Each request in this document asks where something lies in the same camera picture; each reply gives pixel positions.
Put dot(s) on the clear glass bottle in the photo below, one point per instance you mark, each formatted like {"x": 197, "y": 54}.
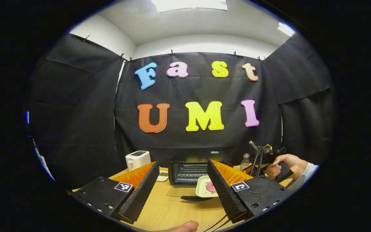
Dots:
{"x": 245, "y": 162}

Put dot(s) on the white divided snack dish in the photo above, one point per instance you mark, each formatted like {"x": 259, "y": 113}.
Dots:
{"x": 163, "y": 176}

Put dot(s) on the black electric oven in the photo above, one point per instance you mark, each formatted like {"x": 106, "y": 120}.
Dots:
{"x": 188, "y": 174}

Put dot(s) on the white square plate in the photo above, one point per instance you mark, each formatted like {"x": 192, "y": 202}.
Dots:
{"x": 201, "y": 188}

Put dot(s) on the pink round food slice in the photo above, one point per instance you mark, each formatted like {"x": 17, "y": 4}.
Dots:
{"x": 210, "y": 187}

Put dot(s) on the black backdrop cloth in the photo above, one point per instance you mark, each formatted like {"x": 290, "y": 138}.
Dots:
{"x": 198, "y": 90}

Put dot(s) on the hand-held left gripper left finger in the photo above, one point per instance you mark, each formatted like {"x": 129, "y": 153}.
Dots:
{"x": 143, "y": 190}

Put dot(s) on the white toaster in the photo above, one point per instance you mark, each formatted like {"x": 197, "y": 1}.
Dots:
{"x": 137, "y": 159}

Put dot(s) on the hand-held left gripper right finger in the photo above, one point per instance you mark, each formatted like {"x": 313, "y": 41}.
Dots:
{"x": 224, "y": 193}

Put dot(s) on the large ceiling light panel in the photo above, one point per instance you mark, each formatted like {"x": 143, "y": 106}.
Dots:
{"x": 188, "y": 4}

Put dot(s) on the small ceiling light panel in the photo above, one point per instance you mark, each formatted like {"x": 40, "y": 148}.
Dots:
{"x": 286, "y": 29}

